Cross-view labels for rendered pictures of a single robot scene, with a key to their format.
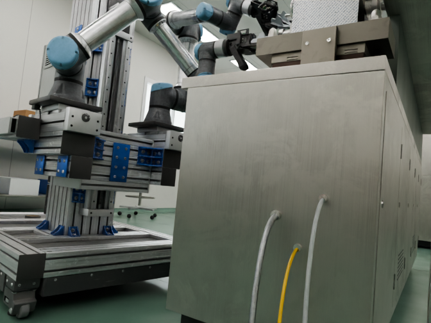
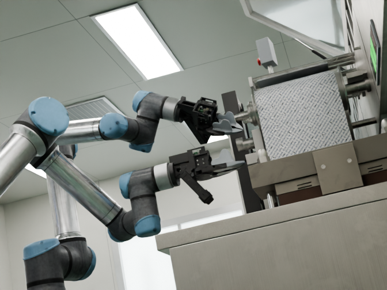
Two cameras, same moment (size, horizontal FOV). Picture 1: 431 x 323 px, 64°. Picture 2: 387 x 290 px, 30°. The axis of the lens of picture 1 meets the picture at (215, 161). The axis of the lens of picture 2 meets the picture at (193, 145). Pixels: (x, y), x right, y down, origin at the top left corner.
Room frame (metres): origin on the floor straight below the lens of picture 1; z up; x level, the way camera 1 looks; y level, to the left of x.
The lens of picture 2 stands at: (-0.46, 0.69, 0.56)
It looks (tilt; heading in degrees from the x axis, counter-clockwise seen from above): 17 degrees up; 338
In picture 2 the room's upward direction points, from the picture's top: 11 degrees counter-clockwise
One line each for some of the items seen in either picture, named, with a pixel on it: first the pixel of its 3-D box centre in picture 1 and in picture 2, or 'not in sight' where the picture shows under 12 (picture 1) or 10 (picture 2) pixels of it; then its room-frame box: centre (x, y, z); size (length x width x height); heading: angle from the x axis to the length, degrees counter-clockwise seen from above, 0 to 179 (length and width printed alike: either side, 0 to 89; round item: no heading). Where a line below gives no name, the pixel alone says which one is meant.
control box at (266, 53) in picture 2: not in sight; (264, 53); (1.78, -0.60, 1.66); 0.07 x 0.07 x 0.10; 48
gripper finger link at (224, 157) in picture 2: (261, 40); (226, 158); (1.33, -0.14, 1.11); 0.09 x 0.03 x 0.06; 57
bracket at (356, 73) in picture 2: not in sight; (356, 75); (1.17, -0.52, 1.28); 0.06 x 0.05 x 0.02; 57
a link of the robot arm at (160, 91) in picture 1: (161, 95); (44, 260); (1.84, 0.32, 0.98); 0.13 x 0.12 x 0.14; 128
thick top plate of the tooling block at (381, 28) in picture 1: (322, 48); (330, 165); (1.09, -0.31, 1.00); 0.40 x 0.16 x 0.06; 57
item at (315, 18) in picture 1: (322, 32); (307, 140); (1.21, -0.34, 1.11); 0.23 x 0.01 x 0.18; 57
